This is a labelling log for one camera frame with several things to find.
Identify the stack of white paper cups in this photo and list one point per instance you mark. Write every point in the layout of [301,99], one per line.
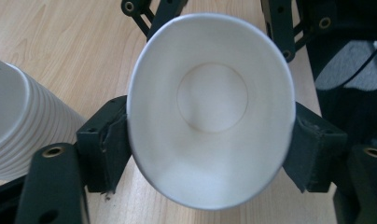
[25,124]

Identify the white paper drinking cup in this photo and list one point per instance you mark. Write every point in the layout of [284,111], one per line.
[208,155]

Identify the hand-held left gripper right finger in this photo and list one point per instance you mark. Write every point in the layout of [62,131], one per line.
[317,155]

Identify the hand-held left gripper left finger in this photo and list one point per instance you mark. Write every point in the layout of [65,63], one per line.
[96,155]

